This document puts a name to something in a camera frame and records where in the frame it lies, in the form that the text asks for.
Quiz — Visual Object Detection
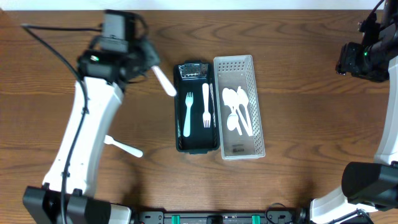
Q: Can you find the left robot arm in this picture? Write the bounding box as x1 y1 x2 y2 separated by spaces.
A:
22 9 177 223

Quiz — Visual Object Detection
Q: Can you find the wooden fork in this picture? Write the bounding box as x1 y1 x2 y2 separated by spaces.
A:
183 92 193 138
104 135 144 158
202 83 211 128

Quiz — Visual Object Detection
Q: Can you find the black perforated plastic basket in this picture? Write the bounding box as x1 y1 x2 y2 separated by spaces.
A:
174 60 220 154

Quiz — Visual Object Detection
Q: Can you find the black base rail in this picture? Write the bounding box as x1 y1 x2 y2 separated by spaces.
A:
130 208 312 224

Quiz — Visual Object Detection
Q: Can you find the white plastic spoon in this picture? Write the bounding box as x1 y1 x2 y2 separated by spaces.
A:
237 86 252 129
221 87 246 136
231 90 253 136
227 103 242 136

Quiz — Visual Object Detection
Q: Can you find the clear perforated plastic basket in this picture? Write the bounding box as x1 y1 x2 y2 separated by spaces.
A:
213 55 266 160

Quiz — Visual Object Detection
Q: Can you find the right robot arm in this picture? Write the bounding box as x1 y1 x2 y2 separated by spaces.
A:
295 1 397 223

